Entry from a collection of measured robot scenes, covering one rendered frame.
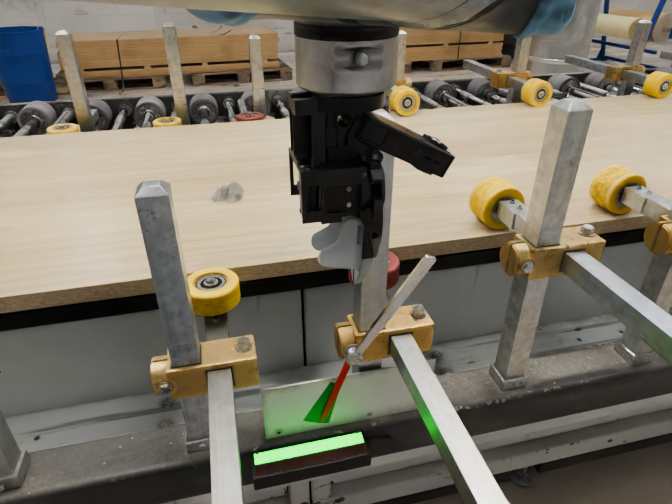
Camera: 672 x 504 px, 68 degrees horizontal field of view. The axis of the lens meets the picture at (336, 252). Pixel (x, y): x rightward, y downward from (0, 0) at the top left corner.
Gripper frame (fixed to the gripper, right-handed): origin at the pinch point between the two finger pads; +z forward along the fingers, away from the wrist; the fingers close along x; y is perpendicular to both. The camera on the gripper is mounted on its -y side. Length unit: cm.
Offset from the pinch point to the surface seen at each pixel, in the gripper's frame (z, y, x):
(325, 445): 30.9, 4.1, -2.1
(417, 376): 15.1, -6.8, 2.8
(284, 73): 93, -76, -590
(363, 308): 10.1, -2.2, -6.1
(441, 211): 11.1, -25.5, -32.8
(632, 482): 101, -91, -22
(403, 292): 4.0, -5.3, -0.3
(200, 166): 11, 18, -68
